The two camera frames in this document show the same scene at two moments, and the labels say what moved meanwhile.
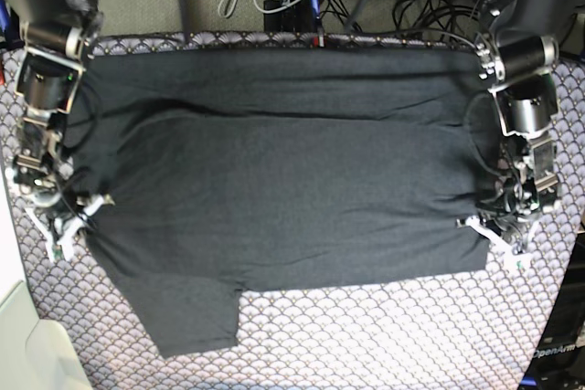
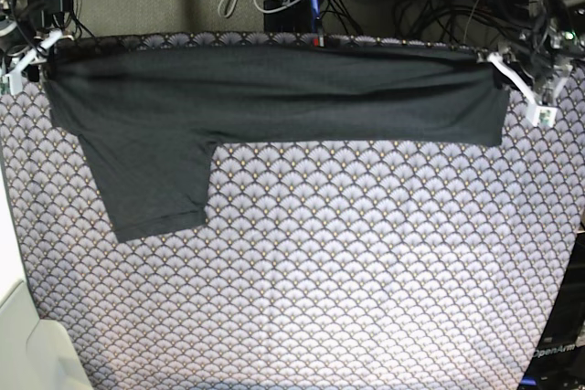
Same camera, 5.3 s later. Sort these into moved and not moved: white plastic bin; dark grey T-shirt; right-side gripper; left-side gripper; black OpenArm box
Moved: dark grey T-shirt; left-side gripper; right-side gripper
Not moved: white plastic bin; black OpenArm box
